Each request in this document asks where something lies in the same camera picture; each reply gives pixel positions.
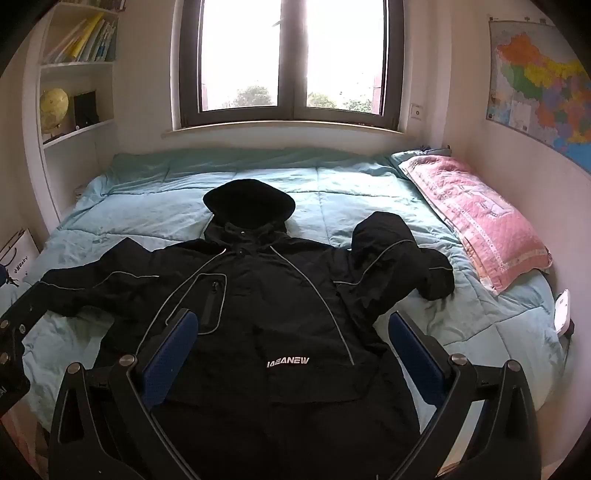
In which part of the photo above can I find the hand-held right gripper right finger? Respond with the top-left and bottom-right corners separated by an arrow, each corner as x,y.
388,310 -> 542,480

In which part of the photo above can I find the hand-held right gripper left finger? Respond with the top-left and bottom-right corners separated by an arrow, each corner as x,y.
48,308 -> 204,480

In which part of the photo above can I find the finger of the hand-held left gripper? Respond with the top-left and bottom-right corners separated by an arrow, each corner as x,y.
0,285 -> 48,370

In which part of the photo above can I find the black hooded jacket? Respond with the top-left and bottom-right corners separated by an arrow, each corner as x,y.
39,179 -> 455,480

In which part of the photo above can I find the white paper bag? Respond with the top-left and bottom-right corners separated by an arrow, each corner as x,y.
0,228 -> 41,291

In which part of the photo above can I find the pink quilted pillow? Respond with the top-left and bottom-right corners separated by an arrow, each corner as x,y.
398,154 -> 553,295

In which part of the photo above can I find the white device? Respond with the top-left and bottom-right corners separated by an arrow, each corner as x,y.
553,290 -> 576,336

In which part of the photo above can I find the light blue quilt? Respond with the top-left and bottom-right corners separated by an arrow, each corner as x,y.
21,148 -> 571,462

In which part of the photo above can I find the teal pillow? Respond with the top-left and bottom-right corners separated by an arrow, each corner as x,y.
388,146 -> 452,171

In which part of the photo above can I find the yellow globe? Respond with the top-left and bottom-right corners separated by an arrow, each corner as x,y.
39,89 -> 70,142

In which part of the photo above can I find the white built-in bookshelf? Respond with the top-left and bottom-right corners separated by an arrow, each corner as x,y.
23,0 -> 122,223

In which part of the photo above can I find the row of books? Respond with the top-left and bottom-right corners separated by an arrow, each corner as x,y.
46,11 -> 119,64

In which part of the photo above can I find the dark framed window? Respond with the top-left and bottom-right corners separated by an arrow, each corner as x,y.
172,0 -> 406,132

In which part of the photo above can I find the colourful wall map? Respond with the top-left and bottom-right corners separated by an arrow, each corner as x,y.
485,16 -> 591,174

